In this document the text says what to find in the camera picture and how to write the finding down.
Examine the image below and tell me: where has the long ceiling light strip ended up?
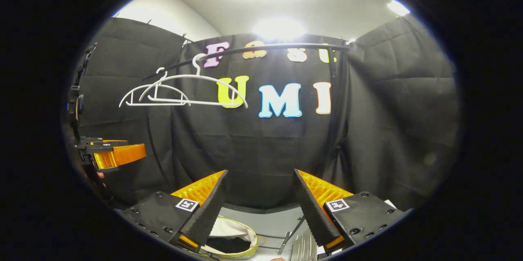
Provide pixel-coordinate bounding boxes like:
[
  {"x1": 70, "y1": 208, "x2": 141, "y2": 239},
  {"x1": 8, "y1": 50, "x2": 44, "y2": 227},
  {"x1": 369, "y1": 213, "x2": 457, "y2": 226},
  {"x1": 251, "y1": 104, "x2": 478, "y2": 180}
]
[{"x1": 253, "y1": 18, "x2": 307, "y2": 42}]

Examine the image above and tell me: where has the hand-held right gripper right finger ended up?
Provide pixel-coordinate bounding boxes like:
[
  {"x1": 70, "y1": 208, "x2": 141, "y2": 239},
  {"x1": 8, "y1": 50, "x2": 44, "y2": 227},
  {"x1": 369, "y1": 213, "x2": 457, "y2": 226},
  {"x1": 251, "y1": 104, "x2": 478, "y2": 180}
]
[{"x1": 293, "y1": 168, "x2": 411, "y2": 251}]

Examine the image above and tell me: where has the black metal clothes rack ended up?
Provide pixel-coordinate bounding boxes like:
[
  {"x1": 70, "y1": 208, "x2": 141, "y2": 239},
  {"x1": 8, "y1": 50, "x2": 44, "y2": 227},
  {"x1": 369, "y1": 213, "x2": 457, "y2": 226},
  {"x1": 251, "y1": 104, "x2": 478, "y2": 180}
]
[{"x1": 141, "y1": 42, "x2": 351, "y2": 255}]

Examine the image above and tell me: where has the black backdrop cloth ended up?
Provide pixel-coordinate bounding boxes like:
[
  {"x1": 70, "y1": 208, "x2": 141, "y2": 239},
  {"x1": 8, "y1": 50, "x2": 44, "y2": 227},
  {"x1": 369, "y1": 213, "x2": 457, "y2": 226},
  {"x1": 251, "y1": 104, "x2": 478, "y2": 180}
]
[{"x1": 76, "y1": 14, "x2": 460, "y2": 212}]

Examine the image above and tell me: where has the ribbed silver metal object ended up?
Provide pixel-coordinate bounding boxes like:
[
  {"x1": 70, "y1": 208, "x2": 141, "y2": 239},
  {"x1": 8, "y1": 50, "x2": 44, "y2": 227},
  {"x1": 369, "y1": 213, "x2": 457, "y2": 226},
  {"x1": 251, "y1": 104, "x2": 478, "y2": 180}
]
[{"x1": 290, "y1": 230, "x2": 318, "y2": 261}]

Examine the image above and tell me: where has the white clothes hanger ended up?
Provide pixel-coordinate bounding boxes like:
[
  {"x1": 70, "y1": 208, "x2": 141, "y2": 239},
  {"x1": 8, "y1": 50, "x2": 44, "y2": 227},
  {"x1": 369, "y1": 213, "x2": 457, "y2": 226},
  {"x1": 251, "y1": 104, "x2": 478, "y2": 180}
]
[
  {"x1": 138, "y1": 53, "x2": 249, "y2": 109},
  {"x1": 118, "y1": 67, "x2": 191, "y2": 108}
]

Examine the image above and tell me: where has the white laundry hamper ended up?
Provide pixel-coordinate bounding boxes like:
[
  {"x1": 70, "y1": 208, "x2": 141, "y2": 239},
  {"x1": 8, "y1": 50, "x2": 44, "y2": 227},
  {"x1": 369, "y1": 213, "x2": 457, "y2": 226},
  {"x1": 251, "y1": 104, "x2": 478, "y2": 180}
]
[{"x1": 199, "y1": 217, "x2": 259, "y2": 259}]

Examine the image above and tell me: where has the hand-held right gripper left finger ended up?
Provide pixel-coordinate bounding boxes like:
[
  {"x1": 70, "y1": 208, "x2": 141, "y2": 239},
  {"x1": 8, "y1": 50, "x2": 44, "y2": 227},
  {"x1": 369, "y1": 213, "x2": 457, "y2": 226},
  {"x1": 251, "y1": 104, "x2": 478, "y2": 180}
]
[{"x1": 122, "y1": 169, "x2": 228, "y2": 249}]

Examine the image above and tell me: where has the small ceiling light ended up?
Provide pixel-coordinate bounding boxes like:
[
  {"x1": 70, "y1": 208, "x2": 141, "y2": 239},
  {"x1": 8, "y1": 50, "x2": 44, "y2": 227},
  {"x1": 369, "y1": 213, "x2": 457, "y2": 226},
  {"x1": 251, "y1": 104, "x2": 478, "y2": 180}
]
[{"x1": 387, "y1": 0, "x2": 411, "y2": 17}]

